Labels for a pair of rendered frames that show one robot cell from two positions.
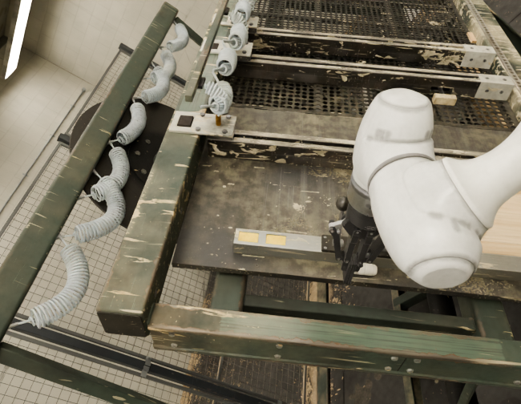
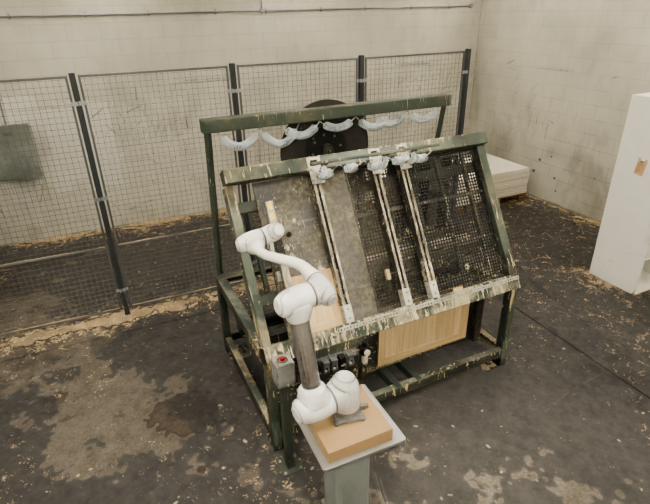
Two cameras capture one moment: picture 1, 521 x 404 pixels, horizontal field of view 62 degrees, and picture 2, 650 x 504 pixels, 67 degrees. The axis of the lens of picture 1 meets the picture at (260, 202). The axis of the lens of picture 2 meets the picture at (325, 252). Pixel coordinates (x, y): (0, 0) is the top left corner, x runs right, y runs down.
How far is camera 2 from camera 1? 2.43 m
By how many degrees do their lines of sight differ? 21
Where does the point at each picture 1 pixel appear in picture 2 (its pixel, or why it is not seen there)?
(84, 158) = (302, 117)
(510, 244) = not seen: hidden behind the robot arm
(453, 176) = (254, 241)
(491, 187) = (254, 248)
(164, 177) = (281, 167)
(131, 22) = (544, 21)
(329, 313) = not seen: hidden behind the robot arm
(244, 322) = (236, 214)
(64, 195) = (278, 120)
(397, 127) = (269, 229)
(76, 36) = not seen: outside the picture
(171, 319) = (229, 192)
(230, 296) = (248, 207)
